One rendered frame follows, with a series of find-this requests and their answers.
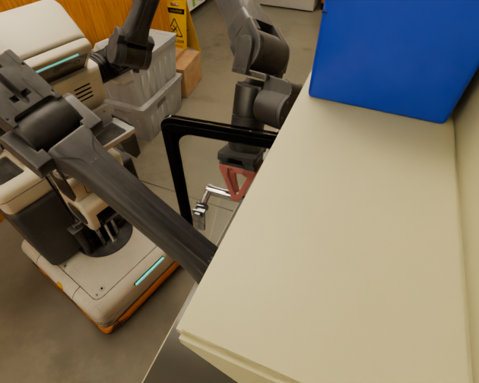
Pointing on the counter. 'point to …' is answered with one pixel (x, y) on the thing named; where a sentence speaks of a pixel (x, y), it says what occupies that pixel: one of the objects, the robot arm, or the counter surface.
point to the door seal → (201, 136)
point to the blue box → (401, 54)
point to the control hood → (341, 257)
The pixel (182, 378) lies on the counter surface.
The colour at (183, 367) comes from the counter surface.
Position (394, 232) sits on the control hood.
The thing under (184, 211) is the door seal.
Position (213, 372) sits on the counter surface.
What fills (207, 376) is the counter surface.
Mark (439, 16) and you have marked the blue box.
